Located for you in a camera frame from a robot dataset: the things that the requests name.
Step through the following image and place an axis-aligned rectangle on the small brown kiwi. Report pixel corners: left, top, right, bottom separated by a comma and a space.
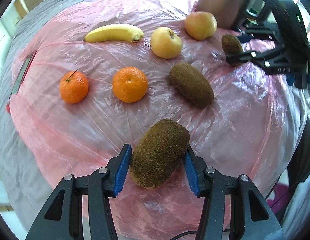
222, 34, 243, 57

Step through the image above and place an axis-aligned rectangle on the large yellow-green apple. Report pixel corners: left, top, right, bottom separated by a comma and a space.
184, 11, 217, 41

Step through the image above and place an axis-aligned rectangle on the yellow apple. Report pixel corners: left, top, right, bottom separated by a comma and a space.
150, 27, 183, 59

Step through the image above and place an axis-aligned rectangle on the yellow banana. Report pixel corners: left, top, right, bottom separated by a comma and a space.
84, 24, 144, 43

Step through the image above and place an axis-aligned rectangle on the orange tangerine with stem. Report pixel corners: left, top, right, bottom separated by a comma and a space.
59, 70, 89, 104

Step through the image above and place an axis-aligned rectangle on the black and steel kettle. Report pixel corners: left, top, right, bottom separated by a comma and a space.
195, 0, 271, 30

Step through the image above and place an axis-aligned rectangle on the pink plastic sheet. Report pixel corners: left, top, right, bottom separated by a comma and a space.
5, 0, 302, 240

